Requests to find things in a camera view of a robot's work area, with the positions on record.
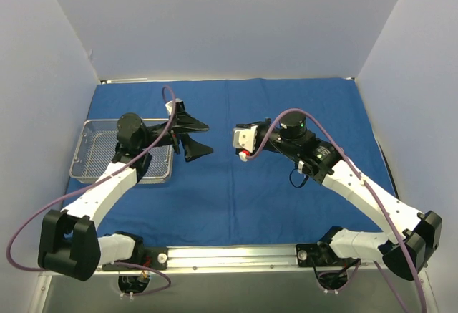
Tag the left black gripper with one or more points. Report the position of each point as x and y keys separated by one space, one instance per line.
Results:
x=177 y=131

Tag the wire mesh instrument tray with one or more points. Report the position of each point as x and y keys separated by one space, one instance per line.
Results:
x=96 y=148

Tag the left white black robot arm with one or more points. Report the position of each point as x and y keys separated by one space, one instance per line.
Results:
x=80 y=219

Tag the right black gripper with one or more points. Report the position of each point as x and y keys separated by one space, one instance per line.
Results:
x=263 y=137

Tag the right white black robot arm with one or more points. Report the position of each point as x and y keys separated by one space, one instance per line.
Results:
x=407 y=237

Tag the aluminium front rail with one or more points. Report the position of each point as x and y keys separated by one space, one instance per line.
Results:
x=232 y=255

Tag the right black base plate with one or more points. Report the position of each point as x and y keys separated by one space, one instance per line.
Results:
x=319 y=255

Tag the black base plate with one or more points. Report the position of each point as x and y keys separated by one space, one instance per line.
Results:
x=319 y=255
x=154 y=257

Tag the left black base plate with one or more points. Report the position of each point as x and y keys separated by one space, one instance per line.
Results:
x=154 y=257

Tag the blue surgical wrap cloth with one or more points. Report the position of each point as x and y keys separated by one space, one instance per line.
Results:
x=218 y=200

